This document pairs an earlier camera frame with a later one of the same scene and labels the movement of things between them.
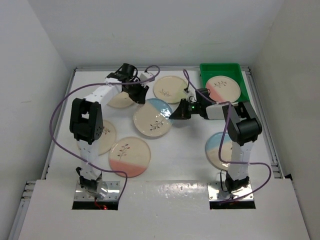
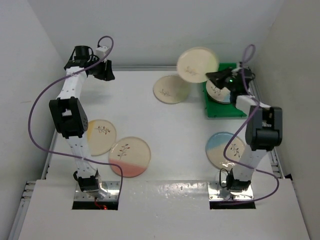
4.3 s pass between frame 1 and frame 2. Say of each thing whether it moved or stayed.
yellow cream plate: stayed
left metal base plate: stayed
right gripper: moved
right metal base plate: stayed
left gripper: moved
